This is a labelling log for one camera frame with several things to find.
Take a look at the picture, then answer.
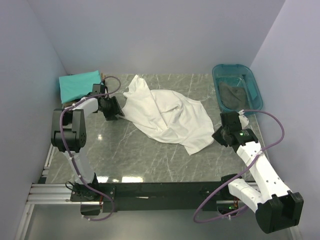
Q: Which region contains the white printed t shirt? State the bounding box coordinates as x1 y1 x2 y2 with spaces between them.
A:
122 75 214 155

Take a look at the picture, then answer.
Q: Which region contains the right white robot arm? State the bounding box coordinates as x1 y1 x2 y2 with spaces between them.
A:
212 111 304 234

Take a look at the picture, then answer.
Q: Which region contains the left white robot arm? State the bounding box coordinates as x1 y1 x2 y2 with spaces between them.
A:
50 83 124 191

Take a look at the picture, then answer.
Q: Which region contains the black folded t shirt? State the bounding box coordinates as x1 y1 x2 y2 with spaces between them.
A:
100 80 108 94

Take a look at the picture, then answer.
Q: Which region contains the grey t shirt in bin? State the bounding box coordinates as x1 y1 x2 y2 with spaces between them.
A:
219 82 250 111

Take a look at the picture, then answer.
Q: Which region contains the teal plastic bin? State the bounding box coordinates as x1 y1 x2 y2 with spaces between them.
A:
212 64 263 113

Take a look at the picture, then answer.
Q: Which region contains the teal folded t shirt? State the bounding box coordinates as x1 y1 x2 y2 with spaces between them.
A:
59 70 101 104

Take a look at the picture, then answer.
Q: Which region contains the black base beam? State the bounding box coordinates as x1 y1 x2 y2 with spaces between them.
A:
70 181 221 213

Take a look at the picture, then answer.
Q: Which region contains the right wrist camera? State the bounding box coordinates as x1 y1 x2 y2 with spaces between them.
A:
238 109 250 129

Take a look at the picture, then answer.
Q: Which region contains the aluminium frame rail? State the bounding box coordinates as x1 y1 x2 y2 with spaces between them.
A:
26 145 72 205

